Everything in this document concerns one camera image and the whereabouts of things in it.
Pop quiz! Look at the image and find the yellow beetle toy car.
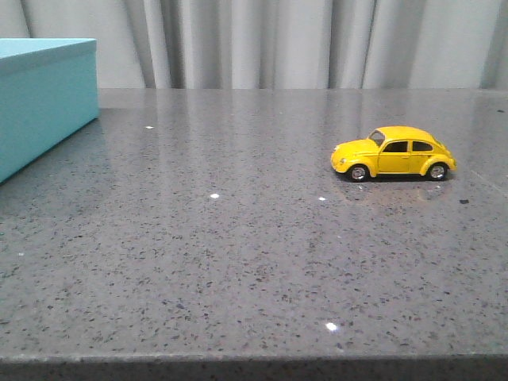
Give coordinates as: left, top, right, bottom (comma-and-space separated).
330, 125, 456, 182

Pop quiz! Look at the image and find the turquoise blue storage box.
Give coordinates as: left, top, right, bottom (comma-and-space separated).
1, 38, 99, 180

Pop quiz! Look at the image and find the grey pleated curtain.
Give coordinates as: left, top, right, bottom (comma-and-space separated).
1, 0, 507, 90

